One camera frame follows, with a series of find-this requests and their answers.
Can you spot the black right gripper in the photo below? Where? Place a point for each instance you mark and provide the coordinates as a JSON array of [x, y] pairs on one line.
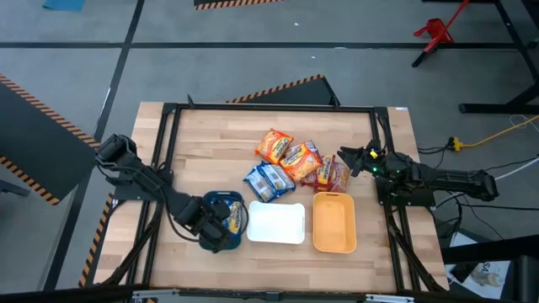
[[370, 162]]

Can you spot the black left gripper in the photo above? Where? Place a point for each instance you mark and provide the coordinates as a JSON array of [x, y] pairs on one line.
[[212, 223]]

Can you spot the red Maruchan ramen packet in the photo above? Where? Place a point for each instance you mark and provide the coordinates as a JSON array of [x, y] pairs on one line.
[[324, 170], [341, 179]]

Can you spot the yellow plastic bin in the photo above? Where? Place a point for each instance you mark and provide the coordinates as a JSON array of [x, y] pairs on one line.
[[334, 223]]

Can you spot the blue Maruchan ramen packet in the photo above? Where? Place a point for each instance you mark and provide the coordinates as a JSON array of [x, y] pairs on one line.
[[236, 216], [261, 185], [278, 177]]

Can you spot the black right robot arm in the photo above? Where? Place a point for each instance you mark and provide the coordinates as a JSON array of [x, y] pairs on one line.
[[446, 179]]

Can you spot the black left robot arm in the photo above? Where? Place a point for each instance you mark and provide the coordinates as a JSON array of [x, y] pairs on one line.
[[143, 177]]

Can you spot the orange Maruchan ramen packet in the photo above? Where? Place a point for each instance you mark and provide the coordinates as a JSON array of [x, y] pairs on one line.
[[301, 164], [273, 145]]

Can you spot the dark blue plastic bin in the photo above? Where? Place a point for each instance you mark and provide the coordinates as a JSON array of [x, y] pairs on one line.
[[219, 196]]

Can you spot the white plastic bin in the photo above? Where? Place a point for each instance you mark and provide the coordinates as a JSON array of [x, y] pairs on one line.
[[275, 223]]

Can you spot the black hazard-striped wedge panel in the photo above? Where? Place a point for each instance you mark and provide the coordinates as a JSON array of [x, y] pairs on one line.
[[303, 94]]

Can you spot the hazard tape strip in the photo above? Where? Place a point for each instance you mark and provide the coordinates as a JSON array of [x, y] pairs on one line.
[[96, 240]]

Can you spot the red metal stand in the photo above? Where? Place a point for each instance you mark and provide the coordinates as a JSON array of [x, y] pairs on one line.
[[438, 31]]

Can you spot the white printed paper sheet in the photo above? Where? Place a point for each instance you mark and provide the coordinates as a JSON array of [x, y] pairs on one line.
[[484, 275]]

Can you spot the small black hazard-striped panel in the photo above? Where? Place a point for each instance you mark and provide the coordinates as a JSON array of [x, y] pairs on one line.
[[236, 3]]

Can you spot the large black hazard-striped panel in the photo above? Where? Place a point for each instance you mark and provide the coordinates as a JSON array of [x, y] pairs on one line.
[[38, 143]]

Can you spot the blue floor mat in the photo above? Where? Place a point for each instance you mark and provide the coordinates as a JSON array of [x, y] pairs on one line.
[[63, 4]]

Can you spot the black and silver rail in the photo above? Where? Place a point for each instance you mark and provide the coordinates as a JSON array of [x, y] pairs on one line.
[[269, 296]]

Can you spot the black aluminium table frame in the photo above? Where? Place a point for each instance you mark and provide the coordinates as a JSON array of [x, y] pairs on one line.
[[273, 107]]

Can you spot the black desk leg frame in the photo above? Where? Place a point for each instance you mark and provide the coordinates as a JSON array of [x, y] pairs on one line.
[[497, 108]]

